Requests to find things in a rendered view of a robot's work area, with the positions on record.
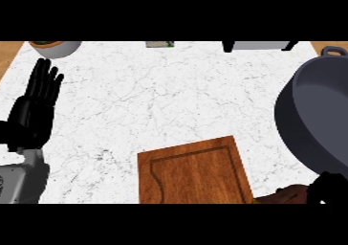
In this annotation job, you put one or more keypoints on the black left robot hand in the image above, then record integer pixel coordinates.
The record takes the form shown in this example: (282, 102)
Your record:
(30, 111)

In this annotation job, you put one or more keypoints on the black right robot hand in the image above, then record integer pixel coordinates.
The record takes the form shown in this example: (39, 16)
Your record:
(333, 188)

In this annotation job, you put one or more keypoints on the white plant pot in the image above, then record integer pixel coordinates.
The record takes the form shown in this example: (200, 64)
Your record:
(53, 48)

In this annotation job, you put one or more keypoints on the small green patterned box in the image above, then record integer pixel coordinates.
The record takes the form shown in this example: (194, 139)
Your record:
(160, 44)

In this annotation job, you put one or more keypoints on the brown sweet potato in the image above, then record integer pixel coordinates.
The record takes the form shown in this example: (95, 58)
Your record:
(287, 195)

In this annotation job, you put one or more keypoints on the dark grey pot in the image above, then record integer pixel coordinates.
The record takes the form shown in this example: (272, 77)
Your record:
(318, 111)

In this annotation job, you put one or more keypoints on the grey appliance with black legs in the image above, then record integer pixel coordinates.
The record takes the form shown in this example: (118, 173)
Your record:
(259, 45)

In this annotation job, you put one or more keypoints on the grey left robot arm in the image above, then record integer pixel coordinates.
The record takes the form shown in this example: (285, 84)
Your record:
(16, 182)

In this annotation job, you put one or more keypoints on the brown wooden cutting board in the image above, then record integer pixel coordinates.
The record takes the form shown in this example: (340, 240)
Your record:
(192, 172)

